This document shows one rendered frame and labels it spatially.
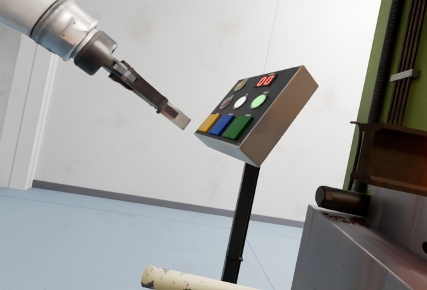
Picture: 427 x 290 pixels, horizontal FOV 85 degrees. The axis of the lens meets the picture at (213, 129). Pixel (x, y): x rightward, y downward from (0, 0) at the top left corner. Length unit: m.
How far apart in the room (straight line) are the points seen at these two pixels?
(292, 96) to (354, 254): 0.43
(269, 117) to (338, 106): 2.78
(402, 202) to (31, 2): 0.52
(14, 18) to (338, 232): 0.49
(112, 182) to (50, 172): 0.65
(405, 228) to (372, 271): 0.08
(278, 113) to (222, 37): 2.36
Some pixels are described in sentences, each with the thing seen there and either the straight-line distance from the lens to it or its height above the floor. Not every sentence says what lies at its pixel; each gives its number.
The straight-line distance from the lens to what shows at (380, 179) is 0.20.
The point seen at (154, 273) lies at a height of 0.64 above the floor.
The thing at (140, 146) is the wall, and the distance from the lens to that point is 2.74.
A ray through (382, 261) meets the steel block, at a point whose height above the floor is 0.92.
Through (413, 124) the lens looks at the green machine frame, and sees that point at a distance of 0.56.
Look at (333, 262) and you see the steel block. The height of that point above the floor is 0.88.
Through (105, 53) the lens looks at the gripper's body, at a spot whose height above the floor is 1.08.
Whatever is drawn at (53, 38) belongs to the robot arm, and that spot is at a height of 1.07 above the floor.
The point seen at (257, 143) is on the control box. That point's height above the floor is 0.98.
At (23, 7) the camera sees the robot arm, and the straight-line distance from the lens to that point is 0.44.
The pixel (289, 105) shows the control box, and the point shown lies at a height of 1.09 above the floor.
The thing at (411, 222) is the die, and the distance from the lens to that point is 0.31.
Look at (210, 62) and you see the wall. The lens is 2.80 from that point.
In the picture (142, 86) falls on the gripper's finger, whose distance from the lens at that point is 0.43.
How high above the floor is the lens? 0.99
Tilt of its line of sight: level
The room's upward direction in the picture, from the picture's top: 12 degrees clockwise
